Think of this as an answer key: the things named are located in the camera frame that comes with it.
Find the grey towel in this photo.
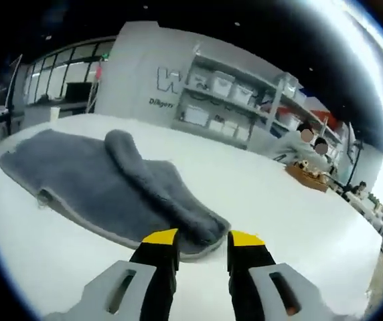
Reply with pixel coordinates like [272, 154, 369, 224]
[0, 128, 232, 261]

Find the wooden tray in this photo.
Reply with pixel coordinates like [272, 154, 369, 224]
[285, 160, 329, 193]

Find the grey shelving unit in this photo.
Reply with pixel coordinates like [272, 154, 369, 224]
[171, 41, 346, 158]

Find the black monitor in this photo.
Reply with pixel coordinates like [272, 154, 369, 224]
[65, 82, 94, 101]

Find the group of white storage boxes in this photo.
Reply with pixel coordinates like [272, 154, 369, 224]
[177, 68, 313, 141]

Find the grey lettered partition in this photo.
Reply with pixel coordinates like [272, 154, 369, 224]
[96, 20, 201, 124]

